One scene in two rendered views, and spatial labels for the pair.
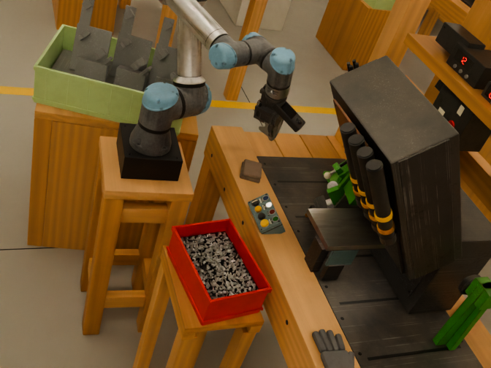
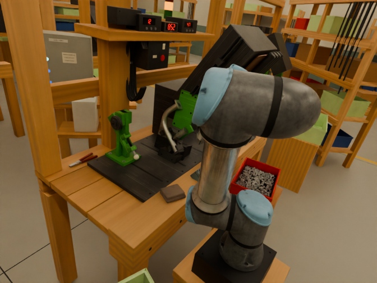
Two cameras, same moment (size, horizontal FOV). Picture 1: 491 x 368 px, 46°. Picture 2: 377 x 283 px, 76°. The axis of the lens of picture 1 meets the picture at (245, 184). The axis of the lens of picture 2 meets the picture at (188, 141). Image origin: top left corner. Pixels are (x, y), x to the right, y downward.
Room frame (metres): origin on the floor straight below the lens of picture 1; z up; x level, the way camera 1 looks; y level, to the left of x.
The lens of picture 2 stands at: (2.17, 0.77, 1.65)
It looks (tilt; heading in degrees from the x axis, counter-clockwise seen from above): 28 degrees down; 241
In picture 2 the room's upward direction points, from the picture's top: 8 degrees clockwise
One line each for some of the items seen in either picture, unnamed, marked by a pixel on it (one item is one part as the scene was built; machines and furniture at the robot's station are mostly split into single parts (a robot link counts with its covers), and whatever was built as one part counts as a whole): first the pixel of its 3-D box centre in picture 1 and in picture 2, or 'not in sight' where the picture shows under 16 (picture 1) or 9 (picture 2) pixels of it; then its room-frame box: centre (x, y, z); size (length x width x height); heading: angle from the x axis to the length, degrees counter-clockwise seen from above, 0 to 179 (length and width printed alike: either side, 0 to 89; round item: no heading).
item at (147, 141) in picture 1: (152, 132); (243, 241); (1.69, 0.38, 1.00); 0.15 x 0.15 x 0.10
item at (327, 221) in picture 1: (370, 228); not in sight; (1.43, -0.41, 1.11); 0.39 x 0.16 x 0.03; 120
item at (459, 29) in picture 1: (459, 42); (124, 16); (1.90, -0.51, 1.59); 0.15 x 0.07 x 0.07; 30
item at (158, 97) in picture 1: (160, 105); (249, 215); (1.70, 0.37, 1.11); 0.13 x 0.12 x 0.14; 144
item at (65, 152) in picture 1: (110, 158); not in sight; (2.21, 0.67, 0.39); 0.68 x 0.52 x 0.79; 110
